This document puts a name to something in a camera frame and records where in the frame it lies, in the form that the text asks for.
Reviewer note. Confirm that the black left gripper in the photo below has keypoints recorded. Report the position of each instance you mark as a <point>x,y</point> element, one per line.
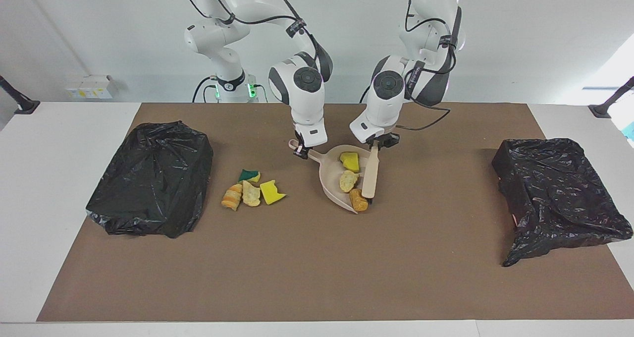
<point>384,138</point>

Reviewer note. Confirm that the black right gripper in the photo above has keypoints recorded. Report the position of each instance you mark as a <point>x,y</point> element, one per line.
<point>309,147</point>

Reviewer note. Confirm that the beige hand brush black bristles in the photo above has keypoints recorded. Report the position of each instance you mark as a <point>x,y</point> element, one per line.
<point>370,173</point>

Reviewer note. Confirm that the plain yellow sponge piece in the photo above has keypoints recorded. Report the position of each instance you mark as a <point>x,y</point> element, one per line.
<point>350,161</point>

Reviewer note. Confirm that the beige plastic dustpan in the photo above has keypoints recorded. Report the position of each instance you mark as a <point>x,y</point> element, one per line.
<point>329,178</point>

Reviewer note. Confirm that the notched yellow sponge piece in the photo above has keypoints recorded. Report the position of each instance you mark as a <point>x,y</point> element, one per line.
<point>270,192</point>

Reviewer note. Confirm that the green and yellow sponge piece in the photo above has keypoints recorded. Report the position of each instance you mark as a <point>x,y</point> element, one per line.
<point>247,175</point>

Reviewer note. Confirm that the brown toy bread roll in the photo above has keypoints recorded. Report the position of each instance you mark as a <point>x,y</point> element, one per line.
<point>358,200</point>

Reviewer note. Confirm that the pale toy dumpling piece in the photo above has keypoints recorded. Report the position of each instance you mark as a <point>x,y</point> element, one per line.
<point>251,194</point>

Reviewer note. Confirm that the striped toy croissant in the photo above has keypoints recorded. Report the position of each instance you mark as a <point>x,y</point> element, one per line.
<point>232,198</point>

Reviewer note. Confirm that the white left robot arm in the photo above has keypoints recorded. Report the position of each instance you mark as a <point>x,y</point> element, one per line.
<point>386,104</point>

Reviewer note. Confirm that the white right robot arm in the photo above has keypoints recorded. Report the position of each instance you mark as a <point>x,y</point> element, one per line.
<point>307,94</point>

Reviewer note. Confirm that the black bag covered bin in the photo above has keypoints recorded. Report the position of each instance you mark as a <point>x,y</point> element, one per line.
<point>148,178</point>

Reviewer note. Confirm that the black bag lined open bin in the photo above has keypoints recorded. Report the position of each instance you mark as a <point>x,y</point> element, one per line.
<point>554,193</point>

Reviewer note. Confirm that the brown paper table mat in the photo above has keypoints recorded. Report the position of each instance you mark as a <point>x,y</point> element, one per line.
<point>317,277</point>

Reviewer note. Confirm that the teal box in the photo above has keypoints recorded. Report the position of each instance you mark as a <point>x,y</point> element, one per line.
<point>629,131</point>

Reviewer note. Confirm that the white wall socket box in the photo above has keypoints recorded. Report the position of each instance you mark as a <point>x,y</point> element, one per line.
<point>91,86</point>

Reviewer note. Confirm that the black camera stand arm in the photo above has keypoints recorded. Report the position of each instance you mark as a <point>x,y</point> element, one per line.
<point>611,101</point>
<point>17,100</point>

